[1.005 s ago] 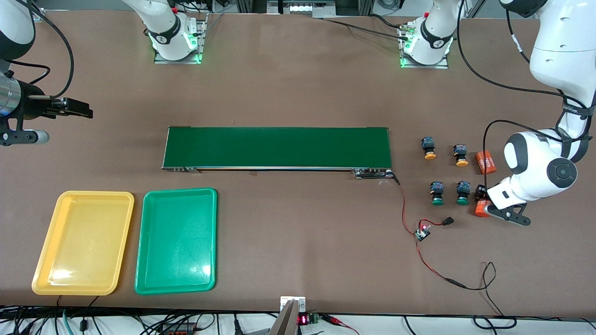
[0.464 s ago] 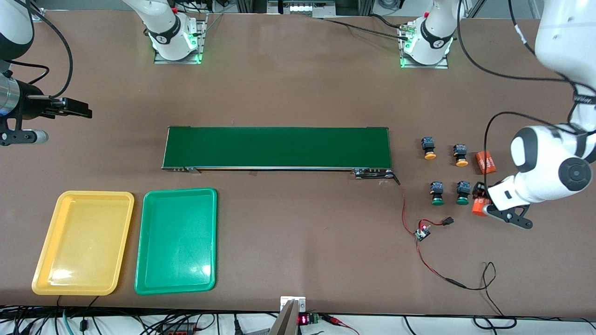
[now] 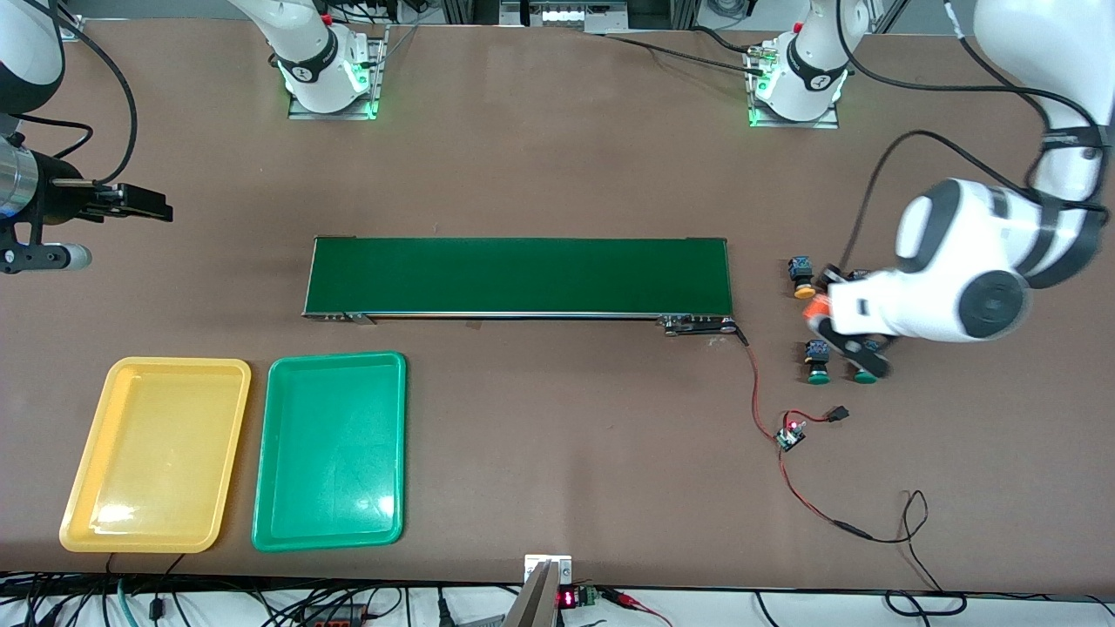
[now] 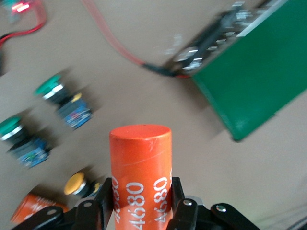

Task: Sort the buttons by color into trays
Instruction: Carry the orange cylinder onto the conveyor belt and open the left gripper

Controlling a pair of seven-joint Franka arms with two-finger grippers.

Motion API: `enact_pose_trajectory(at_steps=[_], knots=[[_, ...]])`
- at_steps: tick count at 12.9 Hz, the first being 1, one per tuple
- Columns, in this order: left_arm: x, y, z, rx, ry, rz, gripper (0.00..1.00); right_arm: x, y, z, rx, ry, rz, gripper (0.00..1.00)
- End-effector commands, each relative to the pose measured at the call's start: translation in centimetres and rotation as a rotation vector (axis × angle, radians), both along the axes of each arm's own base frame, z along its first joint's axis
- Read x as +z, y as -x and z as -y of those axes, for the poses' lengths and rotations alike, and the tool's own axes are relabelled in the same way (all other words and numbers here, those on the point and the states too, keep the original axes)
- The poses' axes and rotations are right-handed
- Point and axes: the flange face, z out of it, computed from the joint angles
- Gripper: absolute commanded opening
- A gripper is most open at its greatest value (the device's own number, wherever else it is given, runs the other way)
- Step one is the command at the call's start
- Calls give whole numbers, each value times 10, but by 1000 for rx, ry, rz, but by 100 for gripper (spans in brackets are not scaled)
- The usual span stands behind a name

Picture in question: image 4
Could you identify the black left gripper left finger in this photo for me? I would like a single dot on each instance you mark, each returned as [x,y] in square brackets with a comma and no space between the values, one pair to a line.
[103,203]

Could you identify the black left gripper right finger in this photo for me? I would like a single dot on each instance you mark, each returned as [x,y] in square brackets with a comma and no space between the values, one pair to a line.
[178,210]

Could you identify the yellow mushroom push button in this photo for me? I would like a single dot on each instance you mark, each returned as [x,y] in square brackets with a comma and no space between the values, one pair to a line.
[74,182]

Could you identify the orange 4680 cylinder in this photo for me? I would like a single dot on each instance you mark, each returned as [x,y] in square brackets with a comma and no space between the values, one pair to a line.
[140,155]
[31,208]

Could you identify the green button with red tab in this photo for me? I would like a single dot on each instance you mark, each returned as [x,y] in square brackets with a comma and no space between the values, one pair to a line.
[72,112]

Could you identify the green conveyor belt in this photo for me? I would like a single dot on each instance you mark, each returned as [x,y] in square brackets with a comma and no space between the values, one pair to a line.
[251,72]

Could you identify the small black circuit board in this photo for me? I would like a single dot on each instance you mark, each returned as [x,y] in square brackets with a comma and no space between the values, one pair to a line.
[20,6]

